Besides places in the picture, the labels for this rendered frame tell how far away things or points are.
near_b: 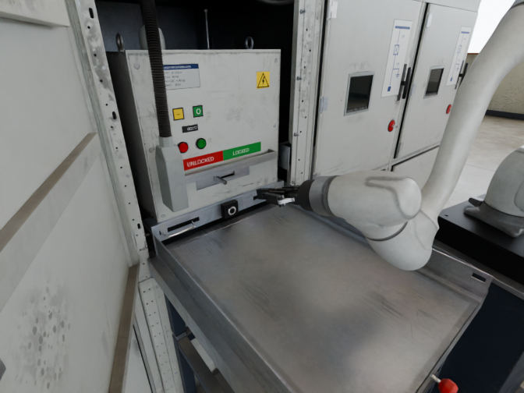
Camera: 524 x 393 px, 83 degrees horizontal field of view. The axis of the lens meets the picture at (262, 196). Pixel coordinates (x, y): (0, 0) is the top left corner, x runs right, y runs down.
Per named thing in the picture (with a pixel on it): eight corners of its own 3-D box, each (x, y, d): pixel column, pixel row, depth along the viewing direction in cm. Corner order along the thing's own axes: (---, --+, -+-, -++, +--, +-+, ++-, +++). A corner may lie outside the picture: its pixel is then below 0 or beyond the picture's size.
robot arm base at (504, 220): (483, 200, 121) (488, 187, 119) (546, 228, 104) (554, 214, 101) (453, 207, 115) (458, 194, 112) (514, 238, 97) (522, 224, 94)
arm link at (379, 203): (316, 201, 58) (348, 237, 65) (391, 205, 46) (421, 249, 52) (338, 161, 62) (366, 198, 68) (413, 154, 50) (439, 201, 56)
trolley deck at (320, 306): (480, 307, 77) (488, 290, 74) (329, 526, 42) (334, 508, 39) (295, 209, 124) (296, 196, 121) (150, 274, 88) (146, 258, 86)
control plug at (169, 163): (189, 207, 81) (182, 146, 73) (173, 213, 79) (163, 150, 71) (177, 198, 87) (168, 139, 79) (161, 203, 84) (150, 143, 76)
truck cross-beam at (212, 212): (283, 193, 120) (284, 180, 118) (154, 243, 90) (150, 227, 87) (275, 189, 124) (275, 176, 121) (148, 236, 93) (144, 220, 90)
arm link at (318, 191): (356, 210, 66) (335, 208, 71) (349, 170, 64) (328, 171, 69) (330, 223, 61) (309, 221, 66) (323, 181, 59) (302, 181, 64)
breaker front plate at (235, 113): (278, 185, 117) (281, 51, 95) (161, 228, 89) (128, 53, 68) (276, 184, 118) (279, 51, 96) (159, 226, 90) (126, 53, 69)
